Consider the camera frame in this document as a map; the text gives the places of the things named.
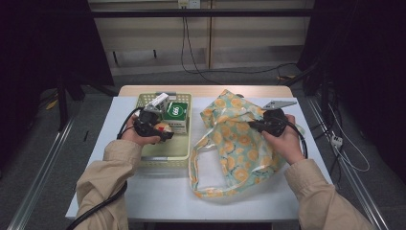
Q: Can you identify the white wall socket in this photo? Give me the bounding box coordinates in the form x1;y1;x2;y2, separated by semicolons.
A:
177;0;202;10

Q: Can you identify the person's left hand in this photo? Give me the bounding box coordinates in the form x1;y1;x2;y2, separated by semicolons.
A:
121;124;162;148

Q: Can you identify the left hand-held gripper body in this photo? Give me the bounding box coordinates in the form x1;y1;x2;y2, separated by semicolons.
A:
133;104;163;139

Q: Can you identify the black metal stand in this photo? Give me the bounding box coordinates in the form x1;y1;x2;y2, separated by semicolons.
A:
282;61;331;120
55;72;86;132

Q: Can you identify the black wall cable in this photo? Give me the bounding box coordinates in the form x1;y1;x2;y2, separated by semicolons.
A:
184;15;224;85
180;15;300;77

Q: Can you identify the green box with round logo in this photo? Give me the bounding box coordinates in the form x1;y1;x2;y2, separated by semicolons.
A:
163;101;190;135

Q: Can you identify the yellow floor tape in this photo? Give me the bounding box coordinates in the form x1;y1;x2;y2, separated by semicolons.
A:
44;98;60;111

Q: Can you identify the left hand-held gripper black cable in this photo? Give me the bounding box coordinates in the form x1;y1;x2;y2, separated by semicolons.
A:
64;106;144;230

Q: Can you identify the black horizontal bar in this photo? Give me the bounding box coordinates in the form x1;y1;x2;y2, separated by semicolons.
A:
90;9;316;19

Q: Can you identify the white floor cable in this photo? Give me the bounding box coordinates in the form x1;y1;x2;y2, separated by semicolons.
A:
327;103;372;173

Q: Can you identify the person's right hand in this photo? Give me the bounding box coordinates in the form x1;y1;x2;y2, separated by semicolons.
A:
261;114;306;166

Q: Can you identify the white power strip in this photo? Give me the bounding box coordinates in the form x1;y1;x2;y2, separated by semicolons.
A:
329;134;345;149

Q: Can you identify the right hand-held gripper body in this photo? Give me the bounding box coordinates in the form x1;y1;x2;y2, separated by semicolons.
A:
261;101;298;138

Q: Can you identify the pale yellow plastic basket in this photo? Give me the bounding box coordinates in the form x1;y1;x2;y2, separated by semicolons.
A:
135;92;193;169

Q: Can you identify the orange print cloth bag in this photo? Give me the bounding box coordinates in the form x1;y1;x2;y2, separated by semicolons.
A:
188;88;306;199

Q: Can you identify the aluminium floor rail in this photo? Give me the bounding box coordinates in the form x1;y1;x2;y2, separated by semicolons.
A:
305;97;391;230
6;117;78;230

